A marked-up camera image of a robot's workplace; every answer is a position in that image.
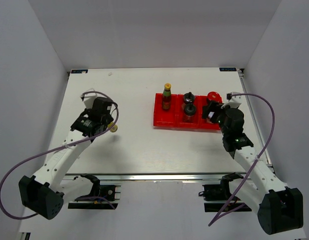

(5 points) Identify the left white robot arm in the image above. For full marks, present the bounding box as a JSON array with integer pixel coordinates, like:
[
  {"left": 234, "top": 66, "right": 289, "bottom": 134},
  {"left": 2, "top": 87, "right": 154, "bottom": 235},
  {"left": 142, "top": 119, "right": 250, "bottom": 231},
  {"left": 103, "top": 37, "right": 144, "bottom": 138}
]
[{"left": 18, "top": 97, "right": 115, "bottom": 220}]

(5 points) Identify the silver lid spice jar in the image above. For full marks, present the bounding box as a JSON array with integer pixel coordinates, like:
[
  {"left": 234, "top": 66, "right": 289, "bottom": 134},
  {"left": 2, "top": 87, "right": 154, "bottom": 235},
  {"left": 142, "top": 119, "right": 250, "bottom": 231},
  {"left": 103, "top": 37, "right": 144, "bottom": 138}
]
[{"left": 206, "top": 111, "right": 216, "bottom": 124}]

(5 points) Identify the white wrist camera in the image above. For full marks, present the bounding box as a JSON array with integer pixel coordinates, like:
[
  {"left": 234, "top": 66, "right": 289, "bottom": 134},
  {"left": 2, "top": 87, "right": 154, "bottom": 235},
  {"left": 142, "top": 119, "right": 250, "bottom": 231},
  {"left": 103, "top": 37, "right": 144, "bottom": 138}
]
[
  {"left": 221, "top": 92, "right": 242, "bottom": 109},
  {"left": 80, "top": 88, "right": 98, "bottom": 109}
]

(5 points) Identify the red three-compartment tray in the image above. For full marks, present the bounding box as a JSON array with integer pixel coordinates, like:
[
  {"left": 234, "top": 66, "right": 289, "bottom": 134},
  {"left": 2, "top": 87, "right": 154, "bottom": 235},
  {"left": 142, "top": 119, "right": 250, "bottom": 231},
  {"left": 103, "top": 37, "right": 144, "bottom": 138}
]
[{"left": 153, "top": 93, "right": 220, "bottom": 132}]

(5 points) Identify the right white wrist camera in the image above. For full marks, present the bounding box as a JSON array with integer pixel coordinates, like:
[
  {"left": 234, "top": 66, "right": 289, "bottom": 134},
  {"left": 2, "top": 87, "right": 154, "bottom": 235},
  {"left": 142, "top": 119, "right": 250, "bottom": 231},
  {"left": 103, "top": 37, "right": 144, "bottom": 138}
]
[{"left": 221, "top": 92, "right": 242, "bottom": 109}]

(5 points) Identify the right blue corner label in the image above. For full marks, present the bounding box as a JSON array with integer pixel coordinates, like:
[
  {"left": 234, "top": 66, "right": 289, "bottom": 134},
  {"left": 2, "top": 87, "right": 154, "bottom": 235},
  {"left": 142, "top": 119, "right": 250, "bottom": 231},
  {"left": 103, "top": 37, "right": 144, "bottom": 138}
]
[{"left": 219, "top": 67, "right": 237, "bottom": 72}]

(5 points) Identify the left blue corner label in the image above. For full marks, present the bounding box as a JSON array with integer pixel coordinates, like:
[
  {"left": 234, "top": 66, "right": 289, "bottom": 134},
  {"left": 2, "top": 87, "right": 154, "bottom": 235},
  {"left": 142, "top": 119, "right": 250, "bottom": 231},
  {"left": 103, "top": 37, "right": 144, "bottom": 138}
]
[{"left": 70, "top": 69, "right": 88, "bottom": 74}]

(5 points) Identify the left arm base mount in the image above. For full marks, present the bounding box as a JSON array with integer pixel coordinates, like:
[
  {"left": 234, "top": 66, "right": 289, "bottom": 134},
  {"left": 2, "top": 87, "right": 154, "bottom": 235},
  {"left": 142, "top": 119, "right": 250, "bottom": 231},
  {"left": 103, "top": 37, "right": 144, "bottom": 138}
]
[{"left": 67, "top": 174, "right": 122, "bottom": 210}]

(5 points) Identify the yellow cap sauce bottle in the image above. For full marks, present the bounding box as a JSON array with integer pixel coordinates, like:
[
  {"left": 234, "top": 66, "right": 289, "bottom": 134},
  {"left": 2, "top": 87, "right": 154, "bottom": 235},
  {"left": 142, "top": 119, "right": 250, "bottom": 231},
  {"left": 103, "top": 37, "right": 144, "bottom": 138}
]
[{"left": 107, "top": 122, "right": 118, "bottom": 133}]

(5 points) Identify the black cap spice grinder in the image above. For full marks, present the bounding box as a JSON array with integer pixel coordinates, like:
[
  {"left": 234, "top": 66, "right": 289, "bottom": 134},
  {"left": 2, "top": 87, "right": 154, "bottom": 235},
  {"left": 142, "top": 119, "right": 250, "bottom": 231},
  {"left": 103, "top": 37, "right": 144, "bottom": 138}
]
[{"left": 182, "top": 92, "right": 196, "bottom": 105}]

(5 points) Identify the aluminium right side rail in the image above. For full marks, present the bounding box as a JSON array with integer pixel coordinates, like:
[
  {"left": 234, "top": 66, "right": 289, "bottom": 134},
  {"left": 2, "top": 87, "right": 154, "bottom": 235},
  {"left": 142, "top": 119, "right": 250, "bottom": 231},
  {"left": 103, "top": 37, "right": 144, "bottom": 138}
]
[{"left": 237, "top": 68, "right": 275, "bottom": 173}]

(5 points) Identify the blue corner label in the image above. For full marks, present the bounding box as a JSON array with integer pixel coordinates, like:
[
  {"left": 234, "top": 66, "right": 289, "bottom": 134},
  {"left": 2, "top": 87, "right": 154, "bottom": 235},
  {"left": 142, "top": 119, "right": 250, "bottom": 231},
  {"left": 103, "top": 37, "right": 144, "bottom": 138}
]
[
  {"left": 70, "top": 69, "right": 88, "bottom": 74},
  {"left": 219, "top": 67, "right": 237, "bottom": 72}
]

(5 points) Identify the aluminium front table rail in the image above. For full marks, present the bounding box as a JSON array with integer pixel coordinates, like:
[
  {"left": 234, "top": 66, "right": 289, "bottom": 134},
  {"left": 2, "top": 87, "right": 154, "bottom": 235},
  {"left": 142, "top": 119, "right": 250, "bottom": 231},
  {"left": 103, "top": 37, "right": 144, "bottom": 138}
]
[{"left": 62, "top": 172, "right": 230, "bottom": 182}]

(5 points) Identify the red lid sauce jar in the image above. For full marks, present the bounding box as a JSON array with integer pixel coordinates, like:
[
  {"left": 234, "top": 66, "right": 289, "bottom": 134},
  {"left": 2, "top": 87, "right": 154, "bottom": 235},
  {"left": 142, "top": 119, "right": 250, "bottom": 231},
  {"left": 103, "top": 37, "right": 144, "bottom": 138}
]
[{"left": 206, "top": 91, "right": 222, "bottom": 103}]

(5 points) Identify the green neck sauce bottle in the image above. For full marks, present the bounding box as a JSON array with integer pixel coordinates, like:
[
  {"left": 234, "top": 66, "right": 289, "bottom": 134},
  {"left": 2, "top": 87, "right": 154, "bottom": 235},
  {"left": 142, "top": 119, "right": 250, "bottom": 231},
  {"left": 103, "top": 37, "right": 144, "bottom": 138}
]
[{"left": 162, "top": 83, "right": 172, "bottom": 111}]

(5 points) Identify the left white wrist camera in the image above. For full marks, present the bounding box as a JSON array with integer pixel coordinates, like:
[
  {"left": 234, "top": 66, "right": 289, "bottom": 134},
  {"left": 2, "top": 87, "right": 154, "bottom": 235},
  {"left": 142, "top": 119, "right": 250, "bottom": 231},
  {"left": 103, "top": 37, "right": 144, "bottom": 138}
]
[{"left": 80, "top": 88, "right": 98, "bottom": 109}]

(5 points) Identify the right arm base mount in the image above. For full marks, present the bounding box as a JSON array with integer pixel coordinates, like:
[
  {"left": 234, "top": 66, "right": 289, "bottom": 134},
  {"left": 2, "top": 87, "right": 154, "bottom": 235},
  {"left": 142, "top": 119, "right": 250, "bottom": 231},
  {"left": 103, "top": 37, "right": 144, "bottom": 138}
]
[{"left": 198, "top": 173, "right": 252, "bottom": 213}]

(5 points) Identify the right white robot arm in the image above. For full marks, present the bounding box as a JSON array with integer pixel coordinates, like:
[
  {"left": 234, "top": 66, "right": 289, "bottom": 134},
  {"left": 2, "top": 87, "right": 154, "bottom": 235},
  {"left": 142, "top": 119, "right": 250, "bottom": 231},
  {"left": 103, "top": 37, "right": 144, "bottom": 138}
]
[{"left": 202, "top": 100, "right": 304, "bottom": 235}]

